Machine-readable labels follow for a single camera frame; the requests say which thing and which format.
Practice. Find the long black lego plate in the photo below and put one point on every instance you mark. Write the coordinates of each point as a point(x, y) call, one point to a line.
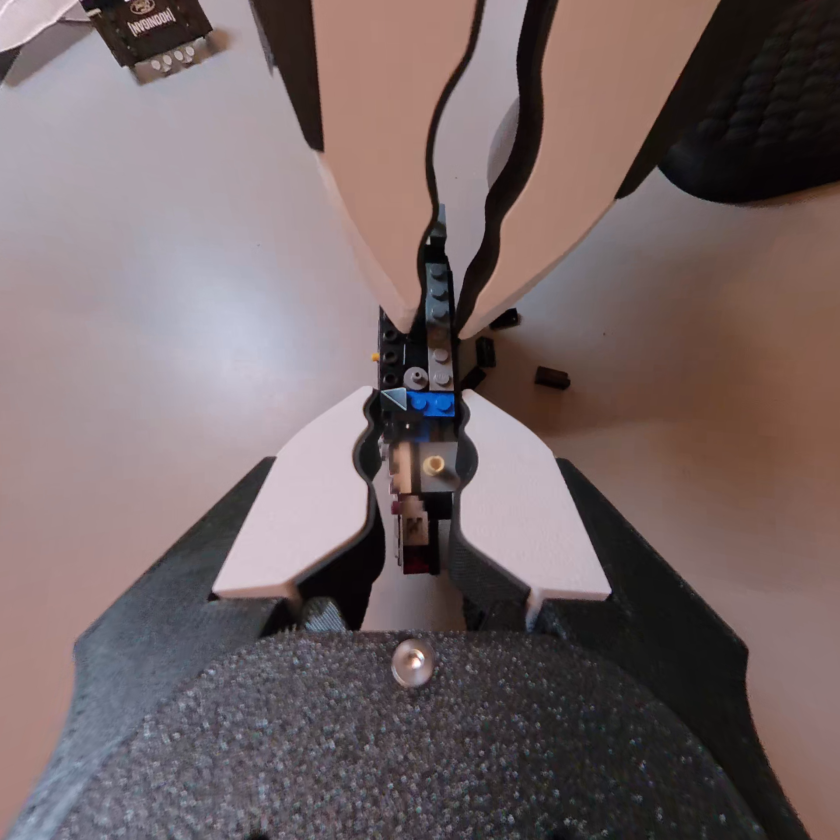
point(474, 378)

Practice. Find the lego car model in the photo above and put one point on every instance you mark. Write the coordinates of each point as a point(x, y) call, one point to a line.
point(439, 367)

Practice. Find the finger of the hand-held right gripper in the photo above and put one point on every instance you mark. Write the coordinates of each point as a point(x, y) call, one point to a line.
point(590, 118)
point(380, 131)

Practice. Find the black lego slope piece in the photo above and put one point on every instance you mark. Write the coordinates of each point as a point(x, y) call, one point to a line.
point(485, 351)
point(552, 378)
point(505, 319)

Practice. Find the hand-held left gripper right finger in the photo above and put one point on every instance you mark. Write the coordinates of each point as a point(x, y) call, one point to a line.
point(525, 518)

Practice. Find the small blue lego plate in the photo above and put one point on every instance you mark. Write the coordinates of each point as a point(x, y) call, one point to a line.
point(430, 402)

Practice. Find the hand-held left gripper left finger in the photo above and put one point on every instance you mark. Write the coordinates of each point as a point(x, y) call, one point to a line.
point(302, 518)

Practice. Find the black stickered lego panel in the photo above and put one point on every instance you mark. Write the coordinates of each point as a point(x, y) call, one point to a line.
point(154, 33)

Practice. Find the white paper bag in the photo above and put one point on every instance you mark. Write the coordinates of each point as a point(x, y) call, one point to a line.
point(33, 19)

